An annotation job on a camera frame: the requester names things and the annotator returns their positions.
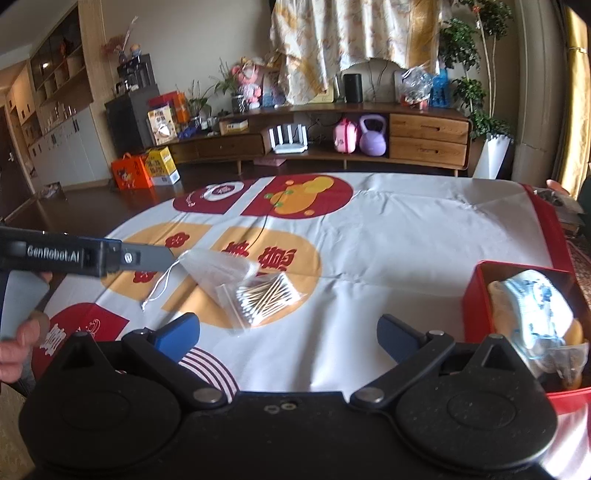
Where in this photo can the person's left hand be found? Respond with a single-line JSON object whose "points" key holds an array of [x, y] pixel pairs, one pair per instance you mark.
{"points": [[23, 344]]}

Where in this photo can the small potted plant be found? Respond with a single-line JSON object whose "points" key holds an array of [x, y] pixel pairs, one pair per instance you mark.
{"points": [[203, 99]]}

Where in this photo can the pink flat box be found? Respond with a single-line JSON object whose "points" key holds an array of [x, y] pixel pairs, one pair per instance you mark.
{"points": [[270, 162]]}

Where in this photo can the pink toy case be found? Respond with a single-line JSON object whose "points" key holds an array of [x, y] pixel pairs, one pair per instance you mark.
{"points": [[346, 136]]}

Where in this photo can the printed tablecloth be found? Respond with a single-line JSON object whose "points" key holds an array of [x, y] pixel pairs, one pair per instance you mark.
{"points": [[392, 240]]}

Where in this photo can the wall shelving unit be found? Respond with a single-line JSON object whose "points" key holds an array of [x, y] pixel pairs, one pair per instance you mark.
{"points": [[60, 92]]}

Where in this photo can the small clear packet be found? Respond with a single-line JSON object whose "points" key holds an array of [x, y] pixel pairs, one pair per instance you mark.
{"points": [[565, 357]]}

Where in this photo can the clear plastic bag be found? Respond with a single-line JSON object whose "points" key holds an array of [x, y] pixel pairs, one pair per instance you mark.
{"points": [[415, 85]]}

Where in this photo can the blue patterned tissue pack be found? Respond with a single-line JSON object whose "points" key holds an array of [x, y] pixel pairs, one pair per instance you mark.
{"points": [[535, 309]]}

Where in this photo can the gold curtain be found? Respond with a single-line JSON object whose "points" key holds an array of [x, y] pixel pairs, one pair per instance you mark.
{"points": [[575, 101]]}

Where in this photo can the floral cloth cover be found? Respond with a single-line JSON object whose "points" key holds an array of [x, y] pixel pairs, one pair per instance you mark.
{"points": [[341, 37]]}

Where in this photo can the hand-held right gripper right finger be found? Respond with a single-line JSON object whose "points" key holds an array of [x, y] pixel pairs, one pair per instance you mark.
{"points": [[392, 333]]}

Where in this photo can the beige rounded chair back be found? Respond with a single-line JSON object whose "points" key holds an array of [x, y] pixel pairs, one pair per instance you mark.
{"points": [[381, 78]]}

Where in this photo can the green potted tree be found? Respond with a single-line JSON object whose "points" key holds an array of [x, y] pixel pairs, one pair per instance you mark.
{"points": [[461, 46]]}

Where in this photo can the purple kettlebell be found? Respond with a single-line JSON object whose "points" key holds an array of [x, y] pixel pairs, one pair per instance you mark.
{"points": [[373, 141]]}

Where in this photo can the red gift box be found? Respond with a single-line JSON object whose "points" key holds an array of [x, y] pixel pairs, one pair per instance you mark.
{"points": [[175, 104]]}

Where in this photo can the yellow cardboard box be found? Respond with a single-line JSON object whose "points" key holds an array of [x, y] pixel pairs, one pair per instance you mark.
{"points": [[233, 127]]}

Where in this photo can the black speaker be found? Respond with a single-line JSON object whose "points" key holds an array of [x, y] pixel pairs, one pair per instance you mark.
{"points": [[352, 87]]}

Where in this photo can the yellow snack box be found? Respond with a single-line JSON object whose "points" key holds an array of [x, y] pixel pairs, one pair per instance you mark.
{"points": [[161, 124]]}

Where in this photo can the orange gift bag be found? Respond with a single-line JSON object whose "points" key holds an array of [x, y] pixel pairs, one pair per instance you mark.
{"points": [[131, 173]]}

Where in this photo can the white router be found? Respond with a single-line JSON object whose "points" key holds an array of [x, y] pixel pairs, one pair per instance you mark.
{"points": [[290, 147]]}

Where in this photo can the wooden tv cabinet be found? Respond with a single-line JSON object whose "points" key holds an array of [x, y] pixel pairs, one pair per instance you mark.
{"points": [[429, 129]]}

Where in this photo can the bag of cotton swabs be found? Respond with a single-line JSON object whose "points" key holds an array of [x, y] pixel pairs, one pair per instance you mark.
{"points": [[263, 297]]}

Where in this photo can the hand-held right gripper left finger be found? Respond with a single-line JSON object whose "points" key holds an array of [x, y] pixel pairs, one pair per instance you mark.
{"points": [[178, 334]]}

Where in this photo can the pink doll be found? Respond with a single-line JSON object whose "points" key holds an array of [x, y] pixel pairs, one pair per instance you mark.
{"points": [[249, 83]]}

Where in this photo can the red tin box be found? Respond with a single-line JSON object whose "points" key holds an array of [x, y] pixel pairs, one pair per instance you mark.
{"points": [[478, 304]]}

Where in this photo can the white planter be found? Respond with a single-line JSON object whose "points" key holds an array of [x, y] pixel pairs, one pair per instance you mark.
{"points": [[491, 157]]}

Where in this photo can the yellow carton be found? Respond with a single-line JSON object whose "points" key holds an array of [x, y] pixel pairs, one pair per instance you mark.
{"points": [[161, 166]]}

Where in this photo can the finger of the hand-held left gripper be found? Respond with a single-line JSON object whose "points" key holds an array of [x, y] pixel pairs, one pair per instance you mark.
{"points": [[147, 257]]}

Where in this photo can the black coffee machine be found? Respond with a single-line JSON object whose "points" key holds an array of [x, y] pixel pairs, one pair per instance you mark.
{"points": [[134, 74]]}

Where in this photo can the black cabinet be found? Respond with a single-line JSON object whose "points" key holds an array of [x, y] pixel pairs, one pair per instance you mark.
{"points": [[127, 124]]}

